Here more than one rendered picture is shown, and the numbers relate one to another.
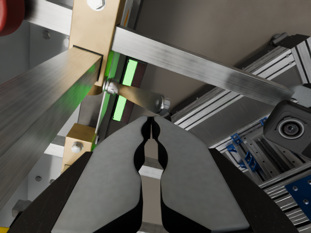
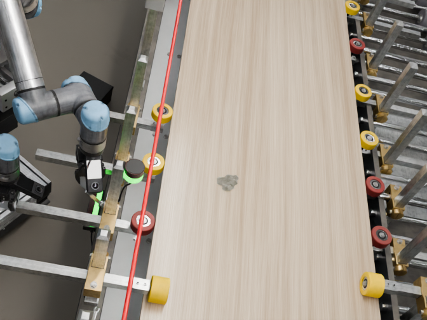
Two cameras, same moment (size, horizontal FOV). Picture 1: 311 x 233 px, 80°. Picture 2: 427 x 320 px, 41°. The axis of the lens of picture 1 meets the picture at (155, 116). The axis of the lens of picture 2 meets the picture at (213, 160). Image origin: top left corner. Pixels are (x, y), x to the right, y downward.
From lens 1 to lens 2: 1.72 m
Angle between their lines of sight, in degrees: 21
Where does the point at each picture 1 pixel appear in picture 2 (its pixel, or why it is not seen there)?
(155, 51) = (84, 217)
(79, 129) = not seen: hidden behind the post
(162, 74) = (50, 256)
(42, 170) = (162, 145)
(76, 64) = (110, 204)
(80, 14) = (112, 224)
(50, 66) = (115, 200)
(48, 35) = (147, 240)
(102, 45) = (104, 216)
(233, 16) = not seen: outside the picture
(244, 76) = (42, 211)
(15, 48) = not seen: hidden behind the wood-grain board
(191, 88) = (7, 244)
